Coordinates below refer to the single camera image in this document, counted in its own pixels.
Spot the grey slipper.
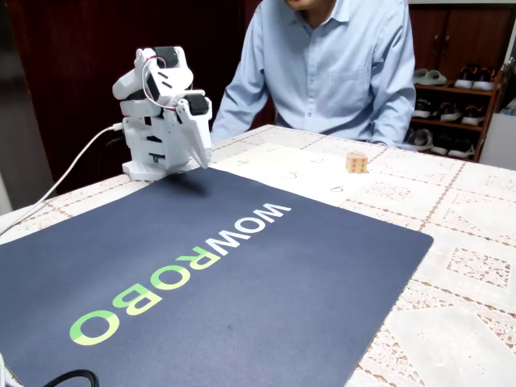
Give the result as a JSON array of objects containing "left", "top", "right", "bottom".
[{"left": 406, "top": 128, "right": 435, "bottom": 152}]

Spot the white storage box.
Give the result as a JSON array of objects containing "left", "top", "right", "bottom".
[{"left": 478, "top": 112, "right": 516, "bottom": 173}]

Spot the white paper sheet with numbers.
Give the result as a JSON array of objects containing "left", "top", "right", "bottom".
[{"left": 210, "top": 143, "right": 374, "bottom": 206}]

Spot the dark brown wooden cabinet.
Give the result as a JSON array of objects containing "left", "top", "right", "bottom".
[{"left": 410, "top": 3, "right": 516, "bottom": 81}]

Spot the black sneaker white sole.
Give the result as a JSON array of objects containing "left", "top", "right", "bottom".
[
  {"left": 438, "top": 102, "right": 463, "bottom": 123},
  {"left": 461, "top": 105, "right": 485, "bottom": 127},
  {"left": 413, "top": 98, "right": 435, "bottom": 119}
]

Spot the black sneaker with orange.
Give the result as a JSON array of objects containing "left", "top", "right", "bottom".
[
  {"left": 454, "top": 65, "right": 476, "bottom": 90},
  {"left": 472, "top": 68, "right": 495, "bottom": 93}
]

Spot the looped black cable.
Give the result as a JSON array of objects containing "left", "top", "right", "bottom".
[{"left": 42, "top": 369, "right": 100, "bottom": 387}]

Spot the wooden die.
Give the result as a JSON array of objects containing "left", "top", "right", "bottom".
[{"left": 345, "top": 151, "right": 368, "bottom": 174}]

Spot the dark blue WOWROBO mat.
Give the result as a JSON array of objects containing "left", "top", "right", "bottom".
[{"left": 0, "top": 167, "right": 435, "bottom": 387}]

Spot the right forearm in blue sleeve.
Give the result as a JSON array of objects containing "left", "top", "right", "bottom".
[{"left": 210, "top": 90, "right": 245, "bottom": 145}]

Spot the person in light blue shirt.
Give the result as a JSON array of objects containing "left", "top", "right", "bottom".
[{"left": 210, "top": 0, "right": 417, "bottom": 151}]

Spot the cream lace tablecloth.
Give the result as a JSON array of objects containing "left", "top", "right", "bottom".
[{"left": 0, "top": 124, "right": 516, "bottom": 387}]

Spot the black shoe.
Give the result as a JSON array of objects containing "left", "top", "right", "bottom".
[
  {"left": 431, "top": 135, "right": 452, "bottom": 156},
  {"left": 447, "top": 139, "right": 475, "bottom": 159}
]

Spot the wooden shoe rack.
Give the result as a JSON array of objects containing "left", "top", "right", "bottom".
[{"left": 409, "top": 66, "right": 507, "bottom": 163}]

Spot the left forearm in blue sleeve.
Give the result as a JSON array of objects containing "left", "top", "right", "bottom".
[{"left": 364, "top": 106, "right": 417, "bottom": 151}]

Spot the white USB cable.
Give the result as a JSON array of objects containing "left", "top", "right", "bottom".
[{"left": 0, "top": 123, "right": 126, "bottom": 237}]

